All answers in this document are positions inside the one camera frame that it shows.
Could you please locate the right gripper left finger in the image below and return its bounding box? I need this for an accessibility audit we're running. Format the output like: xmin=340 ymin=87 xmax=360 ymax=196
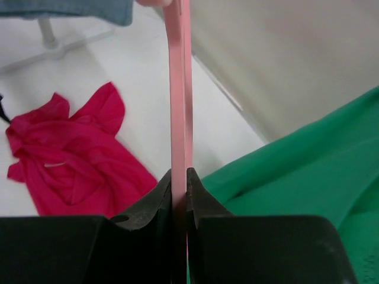
xmin=1 ymin=172 xmax=171 ymax=283

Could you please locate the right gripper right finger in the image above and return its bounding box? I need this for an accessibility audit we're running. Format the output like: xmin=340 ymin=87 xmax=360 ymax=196
xmin=186 ymin=168 xmax=358 ymax=283

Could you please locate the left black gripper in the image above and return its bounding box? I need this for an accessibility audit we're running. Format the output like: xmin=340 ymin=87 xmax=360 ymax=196
xmin=0 ymin=94 xmax=11 ymax=124

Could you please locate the red t shirt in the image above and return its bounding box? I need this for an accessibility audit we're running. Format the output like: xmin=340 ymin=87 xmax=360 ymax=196
xmin=5 ymin=83 xmax=157 ymax=217

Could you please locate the pink hanger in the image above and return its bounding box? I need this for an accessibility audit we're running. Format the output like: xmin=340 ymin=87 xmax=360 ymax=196
xmin=136 ymin=0 xmax=194 ymax=284

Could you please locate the green t shirt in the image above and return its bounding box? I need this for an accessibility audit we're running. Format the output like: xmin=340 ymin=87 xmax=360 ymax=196
xmin=201 ymin=88 xmax=378 ymax=283

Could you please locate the metal clothes rack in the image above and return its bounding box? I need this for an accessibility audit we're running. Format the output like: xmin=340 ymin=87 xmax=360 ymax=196
xmin=1 ymin=18 xmax=115 ymax=75

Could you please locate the blue denim garment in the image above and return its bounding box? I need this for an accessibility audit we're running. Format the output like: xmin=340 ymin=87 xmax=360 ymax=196
xmin=1 ymin=0 xmax=134 ymax=26

